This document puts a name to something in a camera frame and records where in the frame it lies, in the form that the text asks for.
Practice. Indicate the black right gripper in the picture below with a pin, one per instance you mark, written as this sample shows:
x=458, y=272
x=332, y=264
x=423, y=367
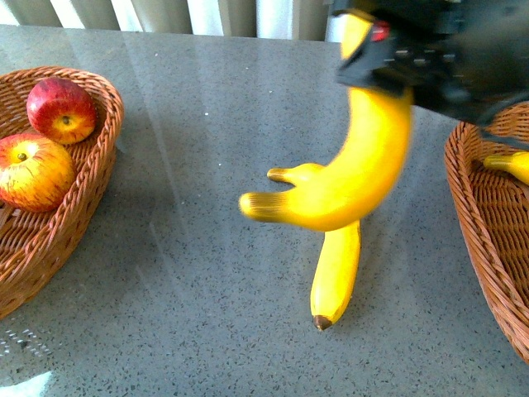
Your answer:
x=463, y=59

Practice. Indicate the long yellow banana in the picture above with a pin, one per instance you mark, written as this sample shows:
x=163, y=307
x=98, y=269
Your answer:
x=356, y=181

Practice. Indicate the red yellow apple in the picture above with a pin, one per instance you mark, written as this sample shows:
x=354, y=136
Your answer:
x=36, y=172

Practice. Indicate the yellow banana in basket front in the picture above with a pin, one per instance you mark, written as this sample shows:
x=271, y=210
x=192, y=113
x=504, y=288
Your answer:
x=515, y=164

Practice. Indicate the right brown wicker basket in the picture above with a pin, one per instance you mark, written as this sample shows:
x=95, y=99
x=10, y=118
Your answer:
x=492, y=208

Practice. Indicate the brown wicker basket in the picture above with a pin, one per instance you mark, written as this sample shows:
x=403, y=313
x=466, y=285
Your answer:
x=492, y=208
x=34, y=246

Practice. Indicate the white pleated curtain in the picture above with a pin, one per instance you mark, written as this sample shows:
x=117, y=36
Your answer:
x=284, y=20

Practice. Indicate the yellow banana with brown tip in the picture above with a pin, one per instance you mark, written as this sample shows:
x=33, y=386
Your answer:
x=334, y=278

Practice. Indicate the left brown wicker basket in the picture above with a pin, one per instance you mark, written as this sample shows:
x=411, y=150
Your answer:
x=34, y=246

